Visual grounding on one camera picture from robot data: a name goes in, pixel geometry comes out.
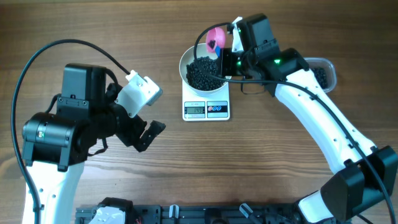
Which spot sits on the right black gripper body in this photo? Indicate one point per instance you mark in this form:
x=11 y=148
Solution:
x=234 y=63

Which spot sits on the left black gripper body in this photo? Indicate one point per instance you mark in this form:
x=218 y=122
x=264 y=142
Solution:
x=117 y=121

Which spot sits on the pink scoop blue handle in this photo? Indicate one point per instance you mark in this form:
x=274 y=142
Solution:
x=217 y=34

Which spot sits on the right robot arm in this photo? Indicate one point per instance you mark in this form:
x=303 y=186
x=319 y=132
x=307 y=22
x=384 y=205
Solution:
x=363 y=174

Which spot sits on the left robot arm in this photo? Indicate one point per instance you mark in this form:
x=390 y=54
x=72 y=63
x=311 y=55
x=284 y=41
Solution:
x=56 y=145

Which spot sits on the black beans in scoop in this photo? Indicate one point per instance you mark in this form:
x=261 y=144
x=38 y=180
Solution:
x=211 y=44

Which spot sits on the black beans in bowl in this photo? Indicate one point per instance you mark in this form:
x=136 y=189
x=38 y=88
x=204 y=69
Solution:
x=197 y=74

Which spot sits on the white digital kitchen scale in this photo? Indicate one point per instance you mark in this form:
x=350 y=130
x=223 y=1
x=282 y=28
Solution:
x=200 y=105

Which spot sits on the clear plastic container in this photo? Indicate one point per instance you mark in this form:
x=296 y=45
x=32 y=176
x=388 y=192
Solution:
x=329 y=68

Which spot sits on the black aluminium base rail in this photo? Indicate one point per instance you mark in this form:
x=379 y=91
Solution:
x=269 y=214

